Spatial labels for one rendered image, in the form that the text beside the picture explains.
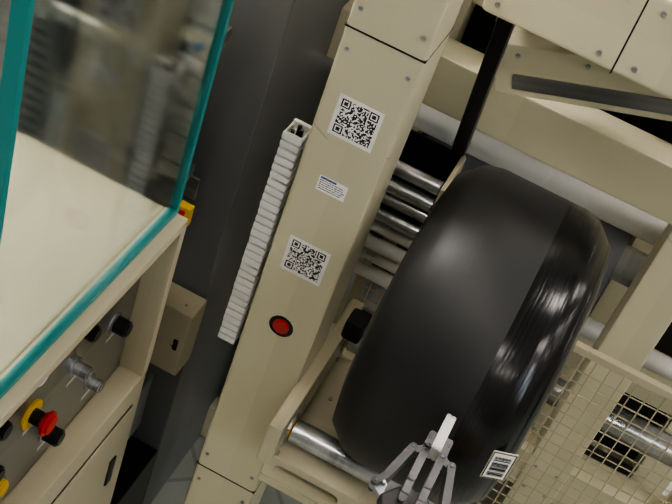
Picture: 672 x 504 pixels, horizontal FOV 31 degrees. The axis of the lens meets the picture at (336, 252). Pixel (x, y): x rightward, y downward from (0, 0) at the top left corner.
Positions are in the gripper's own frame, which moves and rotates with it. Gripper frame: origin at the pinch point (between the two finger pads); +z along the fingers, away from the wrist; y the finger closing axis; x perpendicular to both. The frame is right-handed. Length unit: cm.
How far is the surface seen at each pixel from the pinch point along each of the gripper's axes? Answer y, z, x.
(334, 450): 14.9, 11.2, 32.9
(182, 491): 50, 44, 130
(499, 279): 3.0, 19.4, -15.6
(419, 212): 23, 61, 20
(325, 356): 24.9, 28.1, 32.2
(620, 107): -2, 66, -20
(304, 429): 21.3, 11.9, 32.7
